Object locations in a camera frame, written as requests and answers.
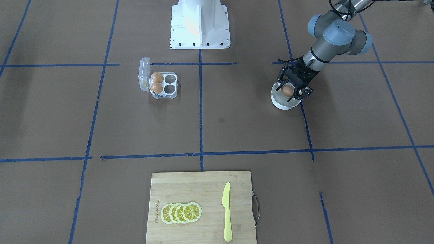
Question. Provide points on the white bowl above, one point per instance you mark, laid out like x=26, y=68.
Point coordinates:
x=280, y=101

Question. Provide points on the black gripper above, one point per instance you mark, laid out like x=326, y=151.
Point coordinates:
x=282, y=78

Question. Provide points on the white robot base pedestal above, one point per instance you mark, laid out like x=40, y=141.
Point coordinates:
x=199, y=24

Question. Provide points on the lemon slice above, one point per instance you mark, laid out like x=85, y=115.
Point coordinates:
x=179, y=214
x=166, y=213
x=192, y=212
x=172, y=213

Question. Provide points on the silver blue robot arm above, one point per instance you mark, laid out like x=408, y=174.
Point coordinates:
x=334, y=36

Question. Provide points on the clear plastic egg box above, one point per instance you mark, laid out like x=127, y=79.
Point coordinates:
x=170, y=83

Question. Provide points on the bamboo cutting board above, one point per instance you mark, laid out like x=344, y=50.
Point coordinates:
x=213, y=207

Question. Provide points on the yellow plastic knife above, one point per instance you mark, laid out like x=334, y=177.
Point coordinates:
x=227, y=219

